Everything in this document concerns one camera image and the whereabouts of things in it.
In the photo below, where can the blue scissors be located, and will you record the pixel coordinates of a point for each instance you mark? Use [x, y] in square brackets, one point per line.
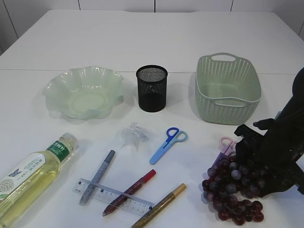
[174, 135]

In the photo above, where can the clear plastic ruler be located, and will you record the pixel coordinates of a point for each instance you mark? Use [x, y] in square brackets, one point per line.
[106, 195]

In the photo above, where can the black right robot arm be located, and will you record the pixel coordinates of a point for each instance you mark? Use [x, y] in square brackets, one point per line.
[294, 109]

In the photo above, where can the green woven plastic basket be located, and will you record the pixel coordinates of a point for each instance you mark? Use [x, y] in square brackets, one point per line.
[227, 89]

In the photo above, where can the yellow tea bottle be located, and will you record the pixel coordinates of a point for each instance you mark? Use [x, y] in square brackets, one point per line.
[31, 177]

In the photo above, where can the silver glitter pen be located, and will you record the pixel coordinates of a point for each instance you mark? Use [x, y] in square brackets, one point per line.
[96, 179]

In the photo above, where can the clear plastic sheet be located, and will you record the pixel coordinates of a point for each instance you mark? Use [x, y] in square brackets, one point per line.
[133, 135]

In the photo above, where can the black mesh pen holder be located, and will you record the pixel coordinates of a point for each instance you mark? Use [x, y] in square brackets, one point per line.
[152, 88]

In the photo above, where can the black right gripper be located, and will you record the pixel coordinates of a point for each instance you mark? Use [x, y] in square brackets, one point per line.
[279, 149]

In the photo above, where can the green wavy glass plate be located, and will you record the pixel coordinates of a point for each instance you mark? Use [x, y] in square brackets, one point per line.
[84, 93]

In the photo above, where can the red glitter pen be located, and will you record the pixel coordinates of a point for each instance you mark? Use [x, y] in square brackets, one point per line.
[130, 191]

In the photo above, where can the pink purple scissors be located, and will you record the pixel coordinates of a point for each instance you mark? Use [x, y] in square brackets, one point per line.
[227, 149]

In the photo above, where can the purple artificial grape bunch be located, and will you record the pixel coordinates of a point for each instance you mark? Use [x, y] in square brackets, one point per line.
[230, 188]

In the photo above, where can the gold glitter pen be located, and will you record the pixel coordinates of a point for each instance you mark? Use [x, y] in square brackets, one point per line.
[159, 207]

